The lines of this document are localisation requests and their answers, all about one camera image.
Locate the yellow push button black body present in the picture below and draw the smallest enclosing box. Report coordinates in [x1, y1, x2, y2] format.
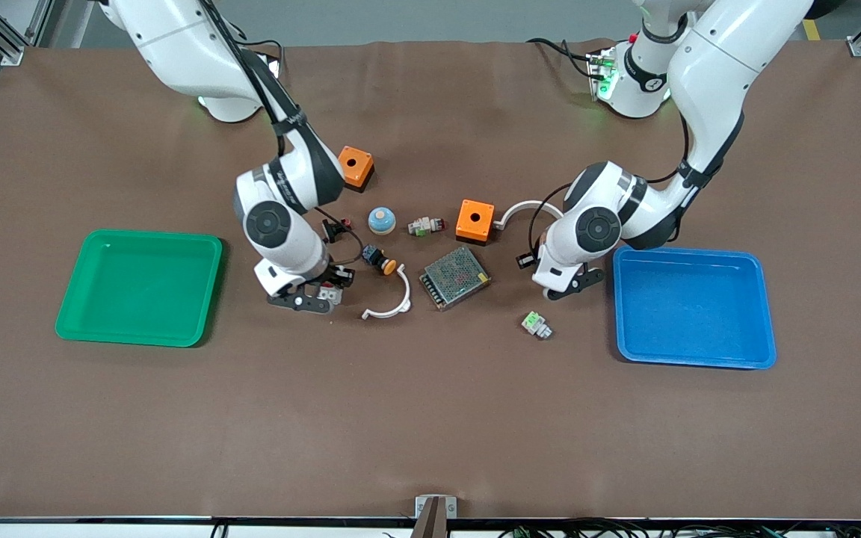
[360, 244, 398, 276]

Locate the small green white connector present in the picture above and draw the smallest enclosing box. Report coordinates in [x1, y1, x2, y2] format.
[521, 311, 554, 341]

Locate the small white curved clamp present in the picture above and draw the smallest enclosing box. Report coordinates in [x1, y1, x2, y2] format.
[360, 265, 413, 321]

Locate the large white curved clamp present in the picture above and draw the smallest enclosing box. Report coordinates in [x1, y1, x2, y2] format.
[493, 200, 562, 230]

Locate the orange button box centre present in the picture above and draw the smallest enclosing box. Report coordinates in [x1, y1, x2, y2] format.
[455, 199, 496, 246]

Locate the orange button box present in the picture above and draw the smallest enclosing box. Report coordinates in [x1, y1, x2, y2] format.
[455, 199, 496, 246]
[331, 145, 376, 194]

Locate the metal mesh power supply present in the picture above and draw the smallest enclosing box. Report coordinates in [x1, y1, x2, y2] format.
[419, 246, 493, 312]

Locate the blue plastic tray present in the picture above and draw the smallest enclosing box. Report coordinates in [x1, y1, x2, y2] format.
[612, 245, 777, 371]

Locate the orange button box upper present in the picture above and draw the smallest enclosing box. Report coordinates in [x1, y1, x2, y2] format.
[331, 145, 376, 194]

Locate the green plastic tray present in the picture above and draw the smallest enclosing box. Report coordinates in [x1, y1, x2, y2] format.
[55, 229, 223, 348]

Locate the brown table mat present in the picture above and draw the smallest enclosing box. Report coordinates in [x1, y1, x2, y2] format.
[0, 39, 861, 520]

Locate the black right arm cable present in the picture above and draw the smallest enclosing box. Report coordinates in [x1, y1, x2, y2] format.
[203, 0, 365, 270]

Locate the black left base cable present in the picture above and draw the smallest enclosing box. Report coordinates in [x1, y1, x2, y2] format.
[526, 37, 603, 79]

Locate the black base cable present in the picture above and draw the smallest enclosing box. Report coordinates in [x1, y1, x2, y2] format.
[232, 37, 286, 79]
[526, 37, 603, 79]

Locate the black right base cable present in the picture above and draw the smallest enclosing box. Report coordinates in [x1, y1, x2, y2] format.
[232, 37, 286, 79]

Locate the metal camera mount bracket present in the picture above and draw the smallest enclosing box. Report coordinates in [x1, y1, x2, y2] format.
[410, 495, 458, 538]

